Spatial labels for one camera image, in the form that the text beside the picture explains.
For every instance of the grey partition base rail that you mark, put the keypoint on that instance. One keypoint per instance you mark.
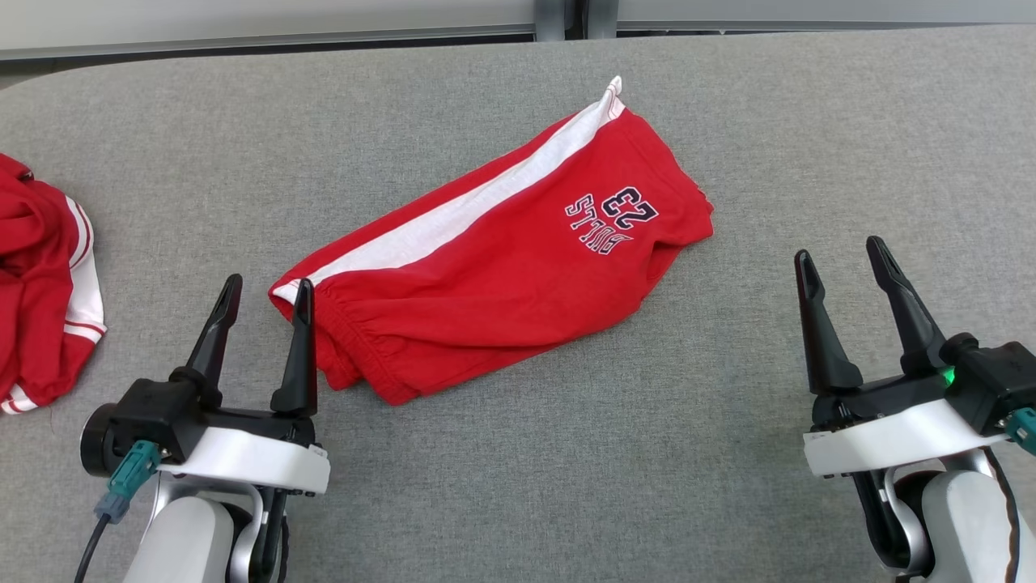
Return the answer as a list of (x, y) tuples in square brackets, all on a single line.
[(243, 42), (809, 26)]

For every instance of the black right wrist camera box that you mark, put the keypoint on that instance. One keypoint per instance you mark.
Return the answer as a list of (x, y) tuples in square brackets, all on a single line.
[(991, 380)]

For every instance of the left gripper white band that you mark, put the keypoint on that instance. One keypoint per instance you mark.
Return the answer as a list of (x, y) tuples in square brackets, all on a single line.
[(243, 461)]

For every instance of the red shorts white side stripe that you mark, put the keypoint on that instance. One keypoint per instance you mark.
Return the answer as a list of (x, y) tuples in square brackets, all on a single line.
[(502, 275)]

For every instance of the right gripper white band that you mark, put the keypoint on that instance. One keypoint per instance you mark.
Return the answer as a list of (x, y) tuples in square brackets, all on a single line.
[(890, 441)]

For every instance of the grey cylindrical post foot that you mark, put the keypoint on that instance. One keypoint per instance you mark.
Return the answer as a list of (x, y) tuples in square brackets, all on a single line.
[(603, 16), (550, 18)]

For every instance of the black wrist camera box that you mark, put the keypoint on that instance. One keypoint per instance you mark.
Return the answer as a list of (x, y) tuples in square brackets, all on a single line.
[(154, 417), (991, 380)]

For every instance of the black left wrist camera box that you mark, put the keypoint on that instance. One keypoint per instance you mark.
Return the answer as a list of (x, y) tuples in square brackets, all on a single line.
[(154, 417)]

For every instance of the red jersey white trim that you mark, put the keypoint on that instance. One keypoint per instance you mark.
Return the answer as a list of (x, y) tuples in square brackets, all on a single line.
[(36, 275)]

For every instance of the grey partition post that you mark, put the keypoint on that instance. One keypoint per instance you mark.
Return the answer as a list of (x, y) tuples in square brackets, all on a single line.
[(576, 16)]

